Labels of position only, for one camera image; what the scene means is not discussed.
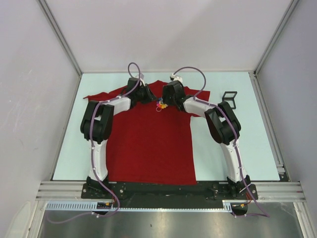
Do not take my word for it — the red t-shirt garment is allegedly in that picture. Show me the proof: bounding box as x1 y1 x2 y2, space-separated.
82 79 211 186

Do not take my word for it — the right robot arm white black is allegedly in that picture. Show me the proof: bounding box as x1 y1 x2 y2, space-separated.
162 80 251 199

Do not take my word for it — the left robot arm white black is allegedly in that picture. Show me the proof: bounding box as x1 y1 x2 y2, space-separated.
80 77 157 198

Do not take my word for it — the black open small box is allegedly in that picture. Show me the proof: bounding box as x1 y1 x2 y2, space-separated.
222 91 237 110

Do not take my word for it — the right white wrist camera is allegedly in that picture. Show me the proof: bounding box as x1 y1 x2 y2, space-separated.
169 74 183 83

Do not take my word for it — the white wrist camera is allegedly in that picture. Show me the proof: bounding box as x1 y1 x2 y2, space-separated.
169 74 183 83
135 73 145 86

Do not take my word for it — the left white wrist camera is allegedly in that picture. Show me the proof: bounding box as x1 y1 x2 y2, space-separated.
135 73 145 86

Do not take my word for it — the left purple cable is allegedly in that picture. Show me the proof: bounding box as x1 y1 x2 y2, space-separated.
46 62 145 224

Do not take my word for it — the purple cable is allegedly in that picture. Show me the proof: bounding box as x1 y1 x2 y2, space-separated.
46 62 145 224
172 66 270 218

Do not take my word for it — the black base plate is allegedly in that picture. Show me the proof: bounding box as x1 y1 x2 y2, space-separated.
81 178 258 200

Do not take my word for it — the slotted cable duct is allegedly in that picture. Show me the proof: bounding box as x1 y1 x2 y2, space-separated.
46 201 232 213

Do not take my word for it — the aluminium front rail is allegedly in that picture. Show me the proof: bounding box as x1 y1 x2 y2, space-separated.
36 181 306 202

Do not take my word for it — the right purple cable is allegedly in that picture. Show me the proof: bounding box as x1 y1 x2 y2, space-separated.
172 66 270 218

